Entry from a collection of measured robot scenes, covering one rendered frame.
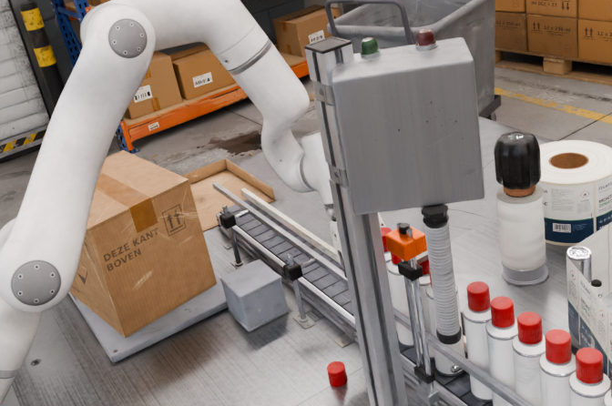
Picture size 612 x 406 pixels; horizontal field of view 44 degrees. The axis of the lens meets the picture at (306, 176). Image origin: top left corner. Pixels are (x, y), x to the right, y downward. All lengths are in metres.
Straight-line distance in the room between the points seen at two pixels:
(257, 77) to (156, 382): 0.64
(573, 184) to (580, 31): 3.29
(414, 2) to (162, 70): 1.69
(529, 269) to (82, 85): 0.88
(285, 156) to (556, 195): 0.55
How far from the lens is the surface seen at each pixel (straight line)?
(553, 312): 1.46
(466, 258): 1.61
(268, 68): 1.28
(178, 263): 1.66
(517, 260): 1.50
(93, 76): 1.18
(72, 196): 1.23
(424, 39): 0.96
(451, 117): 0.93
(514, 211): 1.44
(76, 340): 1.75
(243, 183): 2.20
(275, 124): 1.32
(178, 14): 1.25
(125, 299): 1.62
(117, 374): 1.61
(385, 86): 0.91
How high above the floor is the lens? 1.77
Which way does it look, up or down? 26 degrees down
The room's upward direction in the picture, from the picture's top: 11 degrees counter-clockwise
